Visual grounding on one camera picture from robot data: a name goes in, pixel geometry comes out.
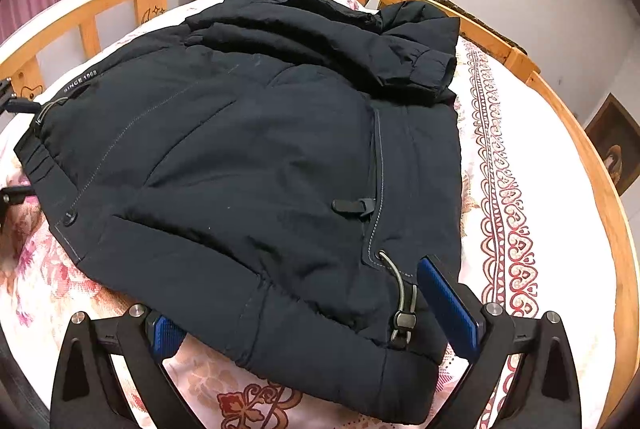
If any black puffer jacket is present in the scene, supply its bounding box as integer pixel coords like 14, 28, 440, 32
15, 0, 462, 425

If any brown patterned cloth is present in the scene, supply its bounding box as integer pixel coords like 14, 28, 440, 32
388, 0, 526, 56

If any wooden bed frame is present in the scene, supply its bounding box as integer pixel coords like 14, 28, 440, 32
0, 0, 640, 427

